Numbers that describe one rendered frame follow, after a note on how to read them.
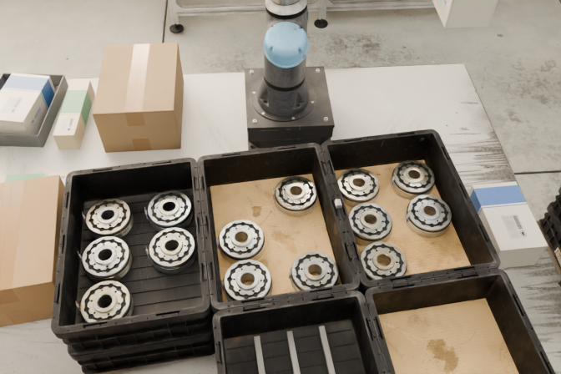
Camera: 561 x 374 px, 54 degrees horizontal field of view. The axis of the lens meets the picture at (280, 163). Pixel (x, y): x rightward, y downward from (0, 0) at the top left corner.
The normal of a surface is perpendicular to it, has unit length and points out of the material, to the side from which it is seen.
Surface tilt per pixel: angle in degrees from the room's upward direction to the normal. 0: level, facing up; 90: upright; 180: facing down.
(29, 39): 0
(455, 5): 90
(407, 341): 0
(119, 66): 0
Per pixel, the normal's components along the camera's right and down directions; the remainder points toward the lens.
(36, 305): 0.20, 0.75
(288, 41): 0.03, -0.51
